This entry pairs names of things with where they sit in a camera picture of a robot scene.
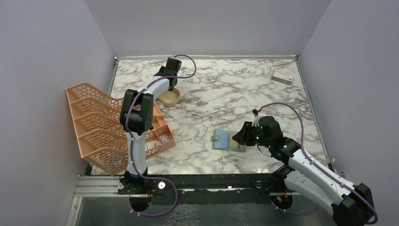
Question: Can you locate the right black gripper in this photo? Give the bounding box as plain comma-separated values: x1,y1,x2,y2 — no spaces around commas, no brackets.
232,121,272,148

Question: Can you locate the green card holder wallet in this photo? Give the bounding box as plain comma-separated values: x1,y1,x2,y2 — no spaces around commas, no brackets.
211,129,246,153

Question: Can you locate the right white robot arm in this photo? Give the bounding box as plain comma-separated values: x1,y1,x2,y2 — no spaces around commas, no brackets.
232,116,375,226

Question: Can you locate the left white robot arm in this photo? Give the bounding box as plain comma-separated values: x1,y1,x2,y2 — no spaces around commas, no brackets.
120,57,182,194

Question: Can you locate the tan oval card tray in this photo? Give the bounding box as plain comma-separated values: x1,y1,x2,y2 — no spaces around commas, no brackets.
157,88,181,107

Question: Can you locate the white red small box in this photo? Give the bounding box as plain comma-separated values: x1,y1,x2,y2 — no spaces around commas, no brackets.
271,70,293,85

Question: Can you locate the peach plastic file organizer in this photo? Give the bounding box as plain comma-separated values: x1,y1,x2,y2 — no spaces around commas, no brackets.
65,82,177,176

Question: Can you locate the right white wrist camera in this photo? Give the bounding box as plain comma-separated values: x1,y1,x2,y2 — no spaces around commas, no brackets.
252,115,261,127

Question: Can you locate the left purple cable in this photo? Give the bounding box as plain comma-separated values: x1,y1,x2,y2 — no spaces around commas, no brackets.
124,54,198,218

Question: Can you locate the purple cable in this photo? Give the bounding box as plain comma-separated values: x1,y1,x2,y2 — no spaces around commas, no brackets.
124,54,198,218
253,102,379,225

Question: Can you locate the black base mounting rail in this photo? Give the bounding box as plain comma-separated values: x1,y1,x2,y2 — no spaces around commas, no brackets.
117,173,292,205

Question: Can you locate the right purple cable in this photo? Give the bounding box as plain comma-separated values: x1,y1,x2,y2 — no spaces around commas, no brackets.
253,102,379,225

